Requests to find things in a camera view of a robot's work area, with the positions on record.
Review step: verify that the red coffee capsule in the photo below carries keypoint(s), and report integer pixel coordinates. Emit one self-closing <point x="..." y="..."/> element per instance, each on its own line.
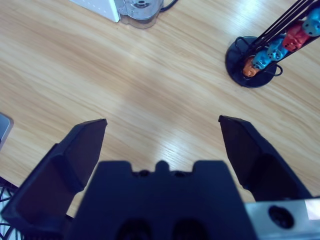
<point x="295" y="37"/>

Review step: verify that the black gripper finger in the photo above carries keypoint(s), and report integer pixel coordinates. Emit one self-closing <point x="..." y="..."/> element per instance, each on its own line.
<point x="257" y="160"/>
<point x="50" y="175"/>

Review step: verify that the blue coffee capsule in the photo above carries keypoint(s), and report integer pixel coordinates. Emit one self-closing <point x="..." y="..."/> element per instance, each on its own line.
<point x="260" y="60"/>
<point x="275" y="50"/>
<point x="312" y="22"/>

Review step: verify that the orange coffee capsule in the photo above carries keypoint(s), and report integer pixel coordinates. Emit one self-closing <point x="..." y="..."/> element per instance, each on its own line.
<point x="248" y="70"/>

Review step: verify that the white capsule coffee machine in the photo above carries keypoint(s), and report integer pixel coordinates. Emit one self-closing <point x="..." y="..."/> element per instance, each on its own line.
<point x="105" y="7"/>

